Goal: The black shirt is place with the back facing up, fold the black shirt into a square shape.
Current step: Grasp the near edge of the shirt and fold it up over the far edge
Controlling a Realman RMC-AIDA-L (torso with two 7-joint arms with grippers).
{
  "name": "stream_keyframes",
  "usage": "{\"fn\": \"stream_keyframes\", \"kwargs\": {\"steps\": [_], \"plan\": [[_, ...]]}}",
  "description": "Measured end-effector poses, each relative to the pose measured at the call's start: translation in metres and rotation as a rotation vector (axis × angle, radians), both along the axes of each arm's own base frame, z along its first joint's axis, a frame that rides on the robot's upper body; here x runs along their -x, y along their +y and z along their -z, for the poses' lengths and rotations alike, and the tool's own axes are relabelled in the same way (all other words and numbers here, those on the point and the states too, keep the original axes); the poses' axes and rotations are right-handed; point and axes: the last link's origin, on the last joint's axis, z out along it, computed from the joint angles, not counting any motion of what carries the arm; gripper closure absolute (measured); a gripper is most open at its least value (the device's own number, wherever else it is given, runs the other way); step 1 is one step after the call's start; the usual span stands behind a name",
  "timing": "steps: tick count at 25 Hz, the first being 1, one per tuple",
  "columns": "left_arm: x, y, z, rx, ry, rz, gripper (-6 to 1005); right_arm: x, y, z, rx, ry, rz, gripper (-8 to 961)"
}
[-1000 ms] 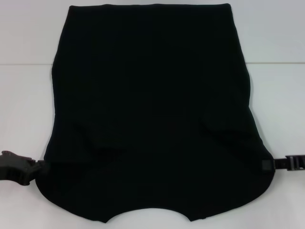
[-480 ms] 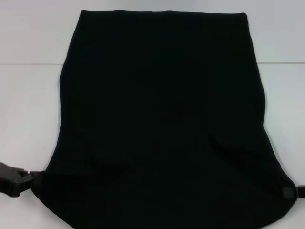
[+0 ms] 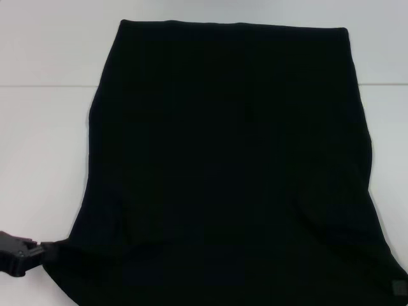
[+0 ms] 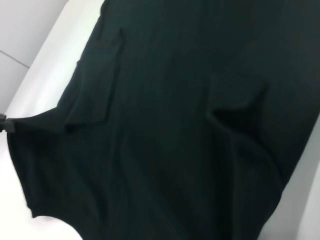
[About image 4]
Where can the black t-shirt with white print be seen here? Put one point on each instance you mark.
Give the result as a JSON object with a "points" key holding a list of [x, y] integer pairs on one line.
{"points": [[175, 125]]}

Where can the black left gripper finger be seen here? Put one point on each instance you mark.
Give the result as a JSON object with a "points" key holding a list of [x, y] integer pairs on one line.
{"points": [[7, 126], [2, 117]]}

